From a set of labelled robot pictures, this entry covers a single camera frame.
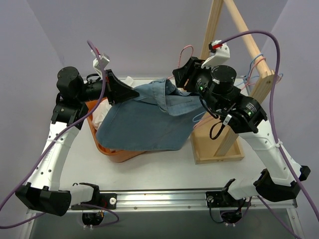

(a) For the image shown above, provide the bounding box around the white ruffled skirt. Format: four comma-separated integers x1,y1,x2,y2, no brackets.
92,76,135,130

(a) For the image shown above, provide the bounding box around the pink wire hanger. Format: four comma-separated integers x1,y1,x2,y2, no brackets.
236,53,266,90
166,44,225,127

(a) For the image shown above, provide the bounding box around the pink wire hanger front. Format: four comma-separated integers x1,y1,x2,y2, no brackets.
236,53,266,90

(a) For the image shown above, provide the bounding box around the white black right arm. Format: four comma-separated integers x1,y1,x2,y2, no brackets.
172,57,311,206

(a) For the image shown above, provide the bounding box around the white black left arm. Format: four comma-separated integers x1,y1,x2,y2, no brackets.
15,66,139,216

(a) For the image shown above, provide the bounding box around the wooden clothes rack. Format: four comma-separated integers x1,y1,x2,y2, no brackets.
190,0,276,165

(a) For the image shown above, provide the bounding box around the orange plastic basket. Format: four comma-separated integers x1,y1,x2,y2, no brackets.
87,98,145,163

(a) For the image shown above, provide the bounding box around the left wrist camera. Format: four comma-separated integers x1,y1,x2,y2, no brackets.
93,49,110,77

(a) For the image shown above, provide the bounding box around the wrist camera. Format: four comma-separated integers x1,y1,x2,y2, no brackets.
93,49,110,77
201,40,230,69

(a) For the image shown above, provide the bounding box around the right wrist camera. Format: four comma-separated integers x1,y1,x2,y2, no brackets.
201,40,230,69

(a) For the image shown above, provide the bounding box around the aluminium mounting rail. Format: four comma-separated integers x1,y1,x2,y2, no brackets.
69,190,297,212

